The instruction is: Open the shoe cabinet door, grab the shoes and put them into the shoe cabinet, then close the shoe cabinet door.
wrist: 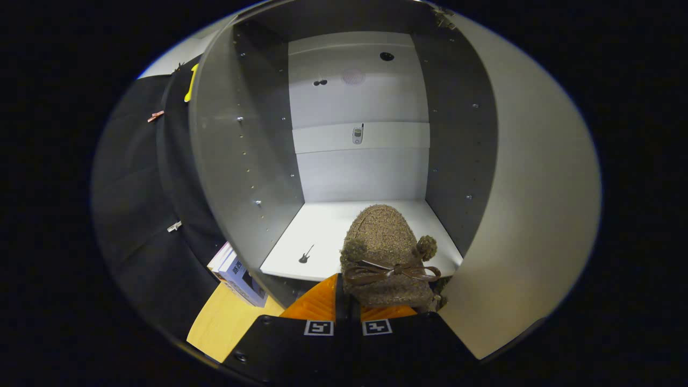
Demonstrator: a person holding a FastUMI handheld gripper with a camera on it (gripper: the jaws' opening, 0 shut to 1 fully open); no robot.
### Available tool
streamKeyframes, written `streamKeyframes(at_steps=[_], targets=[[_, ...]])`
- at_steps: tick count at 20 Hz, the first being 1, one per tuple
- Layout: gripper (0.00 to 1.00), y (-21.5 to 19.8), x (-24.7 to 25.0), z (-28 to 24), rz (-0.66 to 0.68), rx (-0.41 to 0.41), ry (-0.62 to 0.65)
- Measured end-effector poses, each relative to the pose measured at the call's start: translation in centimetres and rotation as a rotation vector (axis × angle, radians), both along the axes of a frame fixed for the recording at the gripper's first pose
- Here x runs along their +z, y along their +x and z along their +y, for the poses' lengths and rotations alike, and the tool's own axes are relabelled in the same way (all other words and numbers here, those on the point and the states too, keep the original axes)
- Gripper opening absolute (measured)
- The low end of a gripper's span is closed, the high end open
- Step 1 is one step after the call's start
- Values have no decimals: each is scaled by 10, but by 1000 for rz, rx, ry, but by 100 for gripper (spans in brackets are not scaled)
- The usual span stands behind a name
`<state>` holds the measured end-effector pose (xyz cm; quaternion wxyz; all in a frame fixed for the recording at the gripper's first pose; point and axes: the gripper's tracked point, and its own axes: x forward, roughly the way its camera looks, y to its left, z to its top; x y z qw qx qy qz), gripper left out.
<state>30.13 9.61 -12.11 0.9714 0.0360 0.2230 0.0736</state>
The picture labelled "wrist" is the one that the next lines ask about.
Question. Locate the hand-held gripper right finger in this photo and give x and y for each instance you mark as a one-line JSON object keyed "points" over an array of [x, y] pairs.
{"points": [[408, 344]]}

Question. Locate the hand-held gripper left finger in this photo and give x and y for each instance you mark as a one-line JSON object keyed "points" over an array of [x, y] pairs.
{"points": [[342, 303]]}

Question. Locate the brown fuzzy shoe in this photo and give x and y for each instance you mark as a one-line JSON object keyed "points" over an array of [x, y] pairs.
{"points": [[381, 236]]}

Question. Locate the dark grey shoe cabinet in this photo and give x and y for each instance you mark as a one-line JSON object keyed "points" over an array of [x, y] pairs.
{"points": [[242, 161]]}

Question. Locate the blue book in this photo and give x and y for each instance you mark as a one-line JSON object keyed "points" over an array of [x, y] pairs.
{"points": [[242, 282]]}

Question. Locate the white book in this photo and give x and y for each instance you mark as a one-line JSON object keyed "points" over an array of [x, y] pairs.
{"points": [[219, 260]]}

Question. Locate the white clip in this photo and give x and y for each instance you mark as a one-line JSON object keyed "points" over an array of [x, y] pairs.
{"points": [[173, 227]]}

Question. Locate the black backdrop cloth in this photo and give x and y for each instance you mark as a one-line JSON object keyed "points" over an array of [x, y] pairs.
{"points": [[134, 215]]}

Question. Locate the red clip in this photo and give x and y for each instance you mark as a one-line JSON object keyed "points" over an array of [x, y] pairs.
{"points": [[156, 115]]}

